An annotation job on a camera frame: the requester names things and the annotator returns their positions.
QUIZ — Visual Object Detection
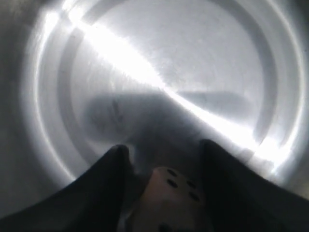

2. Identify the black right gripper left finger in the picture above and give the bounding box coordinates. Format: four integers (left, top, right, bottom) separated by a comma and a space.
0, 145, 129, 232

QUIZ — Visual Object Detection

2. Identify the small wooden die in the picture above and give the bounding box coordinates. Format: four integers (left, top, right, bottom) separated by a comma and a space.
130, 167, 209, 232

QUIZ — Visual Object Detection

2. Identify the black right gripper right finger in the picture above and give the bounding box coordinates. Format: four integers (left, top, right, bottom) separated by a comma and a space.
200, 140, 309, 232

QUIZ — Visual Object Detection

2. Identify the stainless steel round bowl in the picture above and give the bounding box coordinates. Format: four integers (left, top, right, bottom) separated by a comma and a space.
0, 0, 309, 217

